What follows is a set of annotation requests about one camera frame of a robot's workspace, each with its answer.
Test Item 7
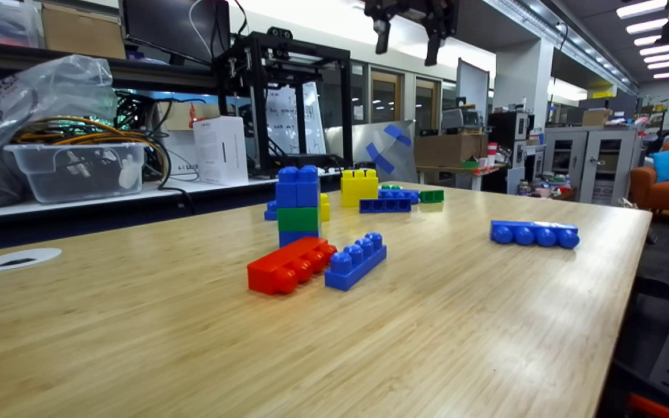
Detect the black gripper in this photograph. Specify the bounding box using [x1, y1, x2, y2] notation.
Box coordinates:
[362, 0, 458, 71]

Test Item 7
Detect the tall blue stack block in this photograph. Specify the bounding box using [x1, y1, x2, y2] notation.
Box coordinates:
[273, 164, 323, 211]

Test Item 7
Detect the green stack block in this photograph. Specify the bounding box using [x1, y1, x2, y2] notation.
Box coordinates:
[275, 205, 323, 238]

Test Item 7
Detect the low blue stack block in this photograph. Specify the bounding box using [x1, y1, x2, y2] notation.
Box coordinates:
[275, 231, 319, 248]

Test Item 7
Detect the large yellow block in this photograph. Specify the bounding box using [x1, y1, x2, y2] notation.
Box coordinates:
[338, 166, 381, 209]

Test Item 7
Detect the wide blue block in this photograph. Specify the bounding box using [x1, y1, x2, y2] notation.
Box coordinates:
[377, 185, 422, 207]

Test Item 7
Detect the blue long block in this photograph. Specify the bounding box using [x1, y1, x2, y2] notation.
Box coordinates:
[358, 198, 412, 216]
[323, 231, 390, 296]
[488, 219, 583, 251]

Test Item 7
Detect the red long block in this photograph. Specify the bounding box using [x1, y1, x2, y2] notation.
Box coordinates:
[245, 236, 338, 297]

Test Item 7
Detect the white panel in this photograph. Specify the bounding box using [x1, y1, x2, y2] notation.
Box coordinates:
[455, 58, 491, 131]

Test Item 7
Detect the brown cardboard box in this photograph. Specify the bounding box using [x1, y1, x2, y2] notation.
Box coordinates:
[412, 131, 491, 172]
[38, 0, 129, 64]

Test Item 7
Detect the clear sheet with blue tape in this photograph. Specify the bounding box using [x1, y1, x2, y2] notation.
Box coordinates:
[323, 118, 417, 185]

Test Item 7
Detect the white box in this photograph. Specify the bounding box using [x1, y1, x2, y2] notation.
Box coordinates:
[190, 115, 250, 189]

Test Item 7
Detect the grey glass-door cabinet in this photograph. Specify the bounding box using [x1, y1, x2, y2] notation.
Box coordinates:
[541, 125, 645, 207]

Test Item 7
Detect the black monitor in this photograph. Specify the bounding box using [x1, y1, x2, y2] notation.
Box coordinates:
[121, 0, 235, 71]

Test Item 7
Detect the orange sofa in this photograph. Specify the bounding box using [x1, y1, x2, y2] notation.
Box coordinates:
[630, 135, 669, 224]

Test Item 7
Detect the clear plastic bin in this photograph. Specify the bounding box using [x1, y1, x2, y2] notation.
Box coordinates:
[2, 139, 150, 207]

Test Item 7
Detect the clear plastic bag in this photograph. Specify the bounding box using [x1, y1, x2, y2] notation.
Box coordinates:
[0, 53, 121, 211]

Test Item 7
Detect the grey wrapped box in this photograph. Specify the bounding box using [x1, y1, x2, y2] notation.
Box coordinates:
[0, 0, 45, 52]

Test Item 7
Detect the white table grommet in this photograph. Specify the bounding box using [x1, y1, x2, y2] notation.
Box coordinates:
[0, 247, 64, 276]

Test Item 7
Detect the black 3D printer frame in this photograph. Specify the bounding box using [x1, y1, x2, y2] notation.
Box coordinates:
[214, 27, 354, 180]

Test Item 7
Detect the black wall shelf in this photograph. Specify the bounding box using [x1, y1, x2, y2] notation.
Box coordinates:
[0, 37, 221, 92]

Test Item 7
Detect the yellow green wire bundle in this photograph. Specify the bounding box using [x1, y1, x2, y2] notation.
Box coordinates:
[12, 115, 173, 189]

